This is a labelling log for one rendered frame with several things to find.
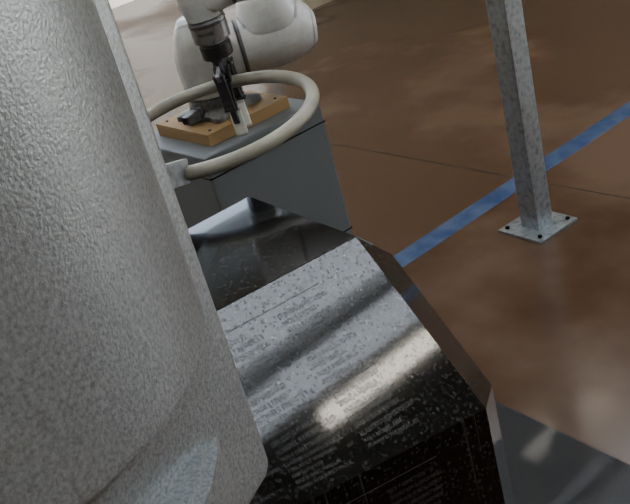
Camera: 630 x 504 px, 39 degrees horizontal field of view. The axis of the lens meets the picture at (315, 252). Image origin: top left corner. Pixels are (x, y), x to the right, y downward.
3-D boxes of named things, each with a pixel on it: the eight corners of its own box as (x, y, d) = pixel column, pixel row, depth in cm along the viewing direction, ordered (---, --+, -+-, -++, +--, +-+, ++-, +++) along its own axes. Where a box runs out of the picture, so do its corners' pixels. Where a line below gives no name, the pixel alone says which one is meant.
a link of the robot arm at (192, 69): (185, 91, 258) (161, 16, 248) (246, 73, 258) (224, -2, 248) (187, 106, 243) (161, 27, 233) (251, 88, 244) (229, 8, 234)
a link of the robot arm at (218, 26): (182, 28, 206) (191, 52, 209) (219, 18, 204) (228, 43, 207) (191, 16, 214) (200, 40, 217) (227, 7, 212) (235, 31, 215)
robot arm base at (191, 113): (165, 127, 251) (159, 108, 249) (219, 96, 265) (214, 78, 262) (209, 130, 239) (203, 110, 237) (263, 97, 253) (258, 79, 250)
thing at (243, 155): (267, 180, 169) (262, 166, 168) (66, 193, 191) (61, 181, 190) (351, 69, 205) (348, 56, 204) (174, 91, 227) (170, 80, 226)
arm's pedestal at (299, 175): (191, 368, 297) (108, 145, 261) (304, 295, 321) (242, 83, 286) (281, 421, 259) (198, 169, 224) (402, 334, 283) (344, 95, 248)
